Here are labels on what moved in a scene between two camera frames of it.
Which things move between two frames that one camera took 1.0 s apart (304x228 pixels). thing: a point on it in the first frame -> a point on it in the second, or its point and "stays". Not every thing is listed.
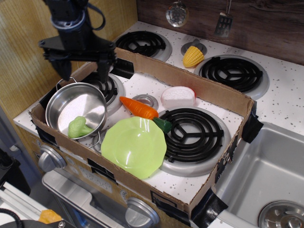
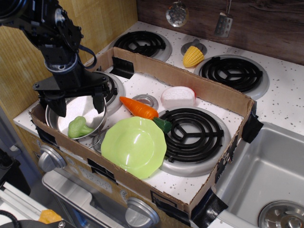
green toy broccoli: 77,128 stays
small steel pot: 72,99 stays
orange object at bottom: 48,216 stays
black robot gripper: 75,42 -> 78,83
